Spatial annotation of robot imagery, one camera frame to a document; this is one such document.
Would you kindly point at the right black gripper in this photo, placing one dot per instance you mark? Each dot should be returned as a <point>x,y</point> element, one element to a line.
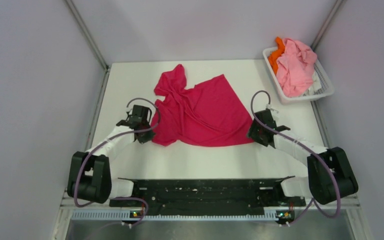
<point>252,134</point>

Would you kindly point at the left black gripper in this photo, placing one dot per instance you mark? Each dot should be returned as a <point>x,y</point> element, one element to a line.
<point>148,137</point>

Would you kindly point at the magenta t-shirt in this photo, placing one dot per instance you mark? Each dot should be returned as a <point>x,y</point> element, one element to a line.
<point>208,115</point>

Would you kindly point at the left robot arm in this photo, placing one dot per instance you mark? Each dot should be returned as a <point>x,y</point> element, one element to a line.
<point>90,176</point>

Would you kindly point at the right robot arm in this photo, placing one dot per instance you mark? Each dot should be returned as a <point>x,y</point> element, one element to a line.
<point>329,173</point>

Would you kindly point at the light pink t-shirt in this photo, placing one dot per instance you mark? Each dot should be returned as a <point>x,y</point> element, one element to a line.
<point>295,68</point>

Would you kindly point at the orange t-shirt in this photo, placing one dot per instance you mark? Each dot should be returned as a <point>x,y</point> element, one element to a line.
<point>272,59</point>

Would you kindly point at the white plastic basket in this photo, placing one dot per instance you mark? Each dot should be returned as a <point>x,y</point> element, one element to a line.
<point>327,88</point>

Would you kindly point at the aluminium frame profile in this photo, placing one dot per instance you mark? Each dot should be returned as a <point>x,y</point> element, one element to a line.
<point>68,202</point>

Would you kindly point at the grey slotted cable duct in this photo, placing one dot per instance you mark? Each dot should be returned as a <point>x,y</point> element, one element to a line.
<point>132,216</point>

